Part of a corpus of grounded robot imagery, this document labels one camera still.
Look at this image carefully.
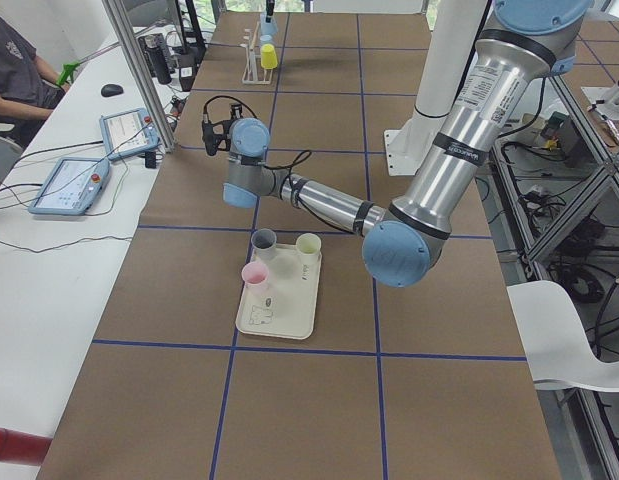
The white chair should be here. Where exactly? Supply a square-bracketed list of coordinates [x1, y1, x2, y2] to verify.
[507, 280, 619, 393]

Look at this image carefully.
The aluminium frame post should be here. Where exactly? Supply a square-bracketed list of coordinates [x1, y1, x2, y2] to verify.
[102, 0, 175, 153]

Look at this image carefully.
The blue teach pendant far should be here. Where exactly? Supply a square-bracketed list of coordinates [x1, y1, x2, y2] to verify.
[99, 108, 160, 161]

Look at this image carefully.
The seated person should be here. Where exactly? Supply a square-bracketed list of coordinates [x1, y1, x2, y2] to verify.
[0, 12, 70, 199]

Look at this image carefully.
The grey plastic cup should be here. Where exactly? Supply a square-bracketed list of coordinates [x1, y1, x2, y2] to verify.
[251, 228, 277, 263]

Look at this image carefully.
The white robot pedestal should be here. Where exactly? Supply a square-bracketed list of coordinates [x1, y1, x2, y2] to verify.
[384, 0, 491, 176]

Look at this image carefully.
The black computer mouse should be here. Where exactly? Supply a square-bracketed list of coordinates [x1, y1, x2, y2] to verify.
[100, 84, 124, 98]

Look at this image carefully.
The light blue plastic cup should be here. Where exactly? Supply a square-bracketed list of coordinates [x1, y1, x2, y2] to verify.
[259, 34, 274, 46]

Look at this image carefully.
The black small box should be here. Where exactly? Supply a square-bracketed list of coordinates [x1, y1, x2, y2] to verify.
[143, 151, 157, 169]

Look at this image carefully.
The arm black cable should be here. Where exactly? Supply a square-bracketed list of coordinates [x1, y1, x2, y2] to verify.
[202, 94, 390, 236]

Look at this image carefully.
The red cylinder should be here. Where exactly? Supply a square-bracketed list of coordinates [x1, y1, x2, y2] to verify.
[0, 427, 52, 466]

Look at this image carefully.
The white wire cup rack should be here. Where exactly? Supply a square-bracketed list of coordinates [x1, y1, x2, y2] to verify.
[241, 21, 278, 85]

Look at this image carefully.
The beige paper cup tray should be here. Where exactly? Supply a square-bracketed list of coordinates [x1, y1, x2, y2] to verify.
[235, 244, 322, 340]

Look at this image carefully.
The yellow plastic cup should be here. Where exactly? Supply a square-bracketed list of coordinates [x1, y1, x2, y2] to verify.
[260, 44, 279, 70]

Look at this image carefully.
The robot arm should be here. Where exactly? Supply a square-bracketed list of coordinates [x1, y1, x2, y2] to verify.
[202, 1, 590, 287]
[265, 0, 275, 23]

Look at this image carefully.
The blue teach pendant near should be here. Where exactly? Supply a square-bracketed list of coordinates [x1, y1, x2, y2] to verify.
[28, 157, 110, 216]

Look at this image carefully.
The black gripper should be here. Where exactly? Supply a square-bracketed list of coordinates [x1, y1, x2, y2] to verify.
[201, 103, 243, 155]

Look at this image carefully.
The brown paper table mat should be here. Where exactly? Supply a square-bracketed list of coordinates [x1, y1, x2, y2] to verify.
[40, 13, 560, 479]

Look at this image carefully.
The pink plastic cup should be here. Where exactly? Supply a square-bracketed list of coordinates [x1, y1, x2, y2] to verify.
[241, 260, 270, 297]

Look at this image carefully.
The pale green plastic cup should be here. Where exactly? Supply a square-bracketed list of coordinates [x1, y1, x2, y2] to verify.
[295, 233, 322, 265]

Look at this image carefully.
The blue teach pendant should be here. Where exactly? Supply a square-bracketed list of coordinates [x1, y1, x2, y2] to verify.
[99, 108, 160, 161]
[28, 157, 110, 216]

